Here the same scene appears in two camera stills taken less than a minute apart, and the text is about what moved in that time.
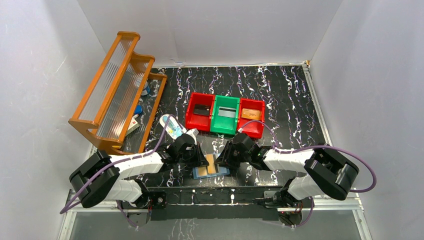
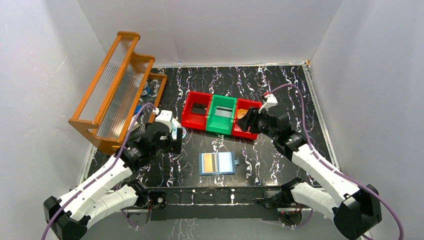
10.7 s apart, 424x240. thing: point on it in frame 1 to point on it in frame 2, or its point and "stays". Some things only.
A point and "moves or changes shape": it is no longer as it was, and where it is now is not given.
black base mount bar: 230,203 stays
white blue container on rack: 146,90 stays
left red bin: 198,114 stays
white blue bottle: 173,128 stays
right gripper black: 223,158 to 250,119
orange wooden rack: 117,112 stays
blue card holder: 221,170 moves or changes shape
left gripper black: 197,156 to 176,142
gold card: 202,171 to 210,162
